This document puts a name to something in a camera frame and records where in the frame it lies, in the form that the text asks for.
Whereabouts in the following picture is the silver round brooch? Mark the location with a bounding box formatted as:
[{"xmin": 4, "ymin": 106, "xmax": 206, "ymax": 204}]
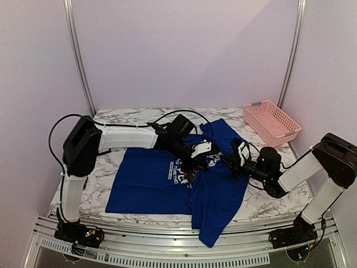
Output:
[{"xmin": 209, "ymin": 155, "xmax": 220, "ymax": 167}]

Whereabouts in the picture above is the blue printed t-shirt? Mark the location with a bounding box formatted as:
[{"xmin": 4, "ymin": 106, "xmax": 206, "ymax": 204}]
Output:
[{"xmin": 105, "ymin": 118, "xmax": 249, "ymax": 248}]

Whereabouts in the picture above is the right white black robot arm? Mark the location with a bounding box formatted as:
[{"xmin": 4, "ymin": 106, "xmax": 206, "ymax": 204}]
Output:
[{"xmin": 220, "ymin": 133, "xmax": 356, "ymax": 243}]

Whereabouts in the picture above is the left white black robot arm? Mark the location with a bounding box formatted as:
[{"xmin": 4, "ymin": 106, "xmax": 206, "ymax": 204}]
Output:
[{"xmin": 57, "ymin": 114, "xmax": 213, "ymax": 242}]

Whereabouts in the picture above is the pink perforated plastic basket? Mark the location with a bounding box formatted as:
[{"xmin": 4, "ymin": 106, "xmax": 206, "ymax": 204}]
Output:
[{"xmin": 243, "ymin": 100, "xmax": 302, "ymax": 147}]

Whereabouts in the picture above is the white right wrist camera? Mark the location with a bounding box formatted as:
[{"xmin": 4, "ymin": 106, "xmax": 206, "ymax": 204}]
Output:
[{"xmin": 231, "ymin": 138, "xmax": 250, "ymax": 166}]

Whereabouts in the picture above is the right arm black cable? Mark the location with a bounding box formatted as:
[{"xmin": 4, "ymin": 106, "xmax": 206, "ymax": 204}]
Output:
[{"xmin": 242, "ymin": 142, "xmax": 296, "ymax": 190}]

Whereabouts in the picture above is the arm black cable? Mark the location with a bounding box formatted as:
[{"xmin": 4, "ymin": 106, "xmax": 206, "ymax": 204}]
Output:
[
  {"xmin": 242, "ymin": 142, "xmax": 296, "ymax": 190},
  {"xmin": 47, "ymin": 110, "xmax": 215, "ymax": 174}
]

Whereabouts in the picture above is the aluminium front rail frame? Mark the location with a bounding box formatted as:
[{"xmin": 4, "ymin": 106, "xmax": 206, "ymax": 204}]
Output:
[{"xmin": 24, "ymin": 215, "xmax": 348, "ymax": 267}]

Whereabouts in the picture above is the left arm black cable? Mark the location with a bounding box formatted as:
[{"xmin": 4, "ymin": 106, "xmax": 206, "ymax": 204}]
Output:
[{"xmin": 47, "ymin": 110, "xmax": 215, "ymax": 174}]

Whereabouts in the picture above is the right aluminium corner post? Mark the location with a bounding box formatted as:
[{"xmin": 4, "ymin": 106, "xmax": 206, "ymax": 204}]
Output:
[{"xmin": 277, "ymin": 0, "xmax": 307, "ymax": 109}]

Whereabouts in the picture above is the aluminium corner post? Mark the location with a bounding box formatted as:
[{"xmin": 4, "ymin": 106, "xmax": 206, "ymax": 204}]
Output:
[
  {"xmin": 277, "ymin": 0, "xmax": 307, "ymax": 109},
  {"xmin": 63, "ymin": 0, "xmax": 97, "ymax": 117}
]

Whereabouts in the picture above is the left aluminium corner post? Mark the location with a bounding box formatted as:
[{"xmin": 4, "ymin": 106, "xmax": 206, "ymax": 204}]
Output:
[{"xmin": 63, "ymin": 0, "xmax": 97, "ymax": 117}]

